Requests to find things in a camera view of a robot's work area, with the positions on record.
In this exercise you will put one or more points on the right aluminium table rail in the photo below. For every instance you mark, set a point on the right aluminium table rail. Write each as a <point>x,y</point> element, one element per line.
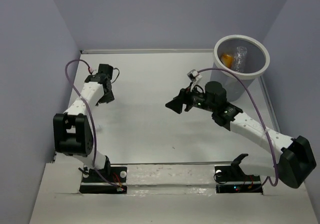
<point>273,113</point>

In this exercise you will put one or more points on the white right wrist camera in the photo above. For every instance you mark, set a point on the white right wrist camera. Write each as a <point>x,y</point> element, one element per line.
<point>194,77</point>

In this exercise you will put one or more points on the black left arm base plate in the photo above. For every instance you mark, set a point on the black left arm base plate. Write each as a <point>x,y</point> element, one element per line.
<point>93,183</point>

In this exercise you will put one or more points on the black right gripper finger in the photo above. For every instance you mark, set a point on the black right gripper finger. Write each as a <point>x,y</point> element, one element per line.
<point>182,94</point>
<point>176,104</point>

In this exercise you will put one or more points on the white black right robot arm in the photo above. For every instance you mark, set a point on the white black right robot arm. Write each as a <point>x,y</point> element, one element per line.
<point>294,156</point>

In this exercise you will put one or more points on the clear bottle white-blue cap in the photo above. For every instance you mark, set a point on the clear bottle white-blue cap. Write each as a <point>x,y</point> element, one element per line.
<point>240,56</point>

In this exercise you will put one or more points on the aluminium table edge rail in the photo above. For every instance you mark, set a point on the aluminium table edge rail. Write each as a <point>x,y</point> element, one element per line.
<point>144,51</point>

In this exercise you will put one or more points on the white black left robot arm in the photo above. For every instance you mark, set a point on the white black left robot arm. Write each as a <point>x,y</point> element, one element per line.
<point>74,129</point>

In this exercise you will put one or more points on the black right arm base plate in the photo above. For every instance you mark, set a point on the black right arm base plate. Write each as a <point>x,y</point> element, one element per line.
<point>231,180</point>

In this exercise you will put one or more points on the orange blue label bottle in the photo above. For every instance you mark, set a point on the orange blue label bottle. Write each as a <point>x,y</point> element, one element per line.
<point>227,60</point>

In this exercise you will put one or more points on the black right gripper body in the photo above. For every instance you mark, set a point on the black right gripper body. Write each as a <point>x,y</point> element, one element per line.
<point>198,99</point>

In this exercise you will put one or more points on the white round bin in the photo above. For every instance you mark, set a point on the white round bin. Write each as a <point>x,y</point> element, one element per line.
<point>257,62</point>

